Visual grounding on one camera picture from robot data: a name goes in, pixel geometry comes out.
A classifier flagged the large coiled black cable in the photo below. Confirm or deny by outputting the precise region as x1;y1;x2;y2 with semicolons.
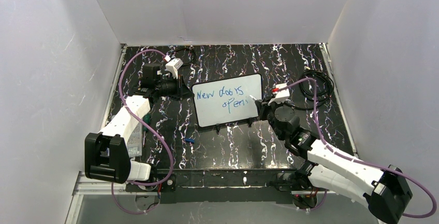
281;66;335;111

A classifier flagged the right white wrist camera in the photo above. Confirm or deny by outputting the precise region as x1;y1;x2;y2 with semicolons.
268;83;290;105

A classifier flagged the clear plastic parts box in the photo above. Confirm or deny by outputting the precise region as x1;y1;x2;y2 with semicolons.
126;123;143;158

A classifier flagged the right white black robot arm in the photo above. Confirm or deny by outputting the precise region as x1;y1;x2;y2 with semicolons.
255;100;413;223

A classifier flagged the white whiteboard black frame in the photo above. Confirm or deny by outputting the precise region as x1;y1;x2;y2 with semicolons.
192;73;262;128

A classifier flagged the purple cable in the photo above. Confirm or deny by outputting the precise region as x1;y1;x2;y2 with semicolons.
110;49;176;215
272;77;437;219

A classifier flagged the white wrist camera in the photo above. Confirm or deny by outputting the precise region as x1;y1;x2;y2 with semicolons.
268;83;290;105
164;55;183;79

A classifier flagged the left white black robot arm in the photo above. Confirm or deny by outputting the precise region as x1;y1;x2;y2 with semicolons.
84;59;194;184

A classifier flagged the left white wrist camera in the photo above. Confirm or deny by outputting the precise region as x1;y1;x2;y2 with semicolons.
164;55;183;79

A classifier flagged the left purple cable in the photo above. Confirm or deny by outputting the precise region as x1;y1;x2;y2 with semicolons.
110;49;176;215

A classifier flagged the small coiled black cable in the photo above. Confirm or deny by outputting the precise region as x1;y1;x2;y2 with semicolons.
171;47;198;68

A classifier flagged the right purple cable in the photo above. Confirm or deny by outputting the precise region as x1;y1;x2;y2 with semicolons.
272;77;437;219

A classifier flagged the blue marker cap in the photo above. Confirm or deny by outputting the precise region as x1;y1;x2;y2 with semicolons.
184;138;195;144

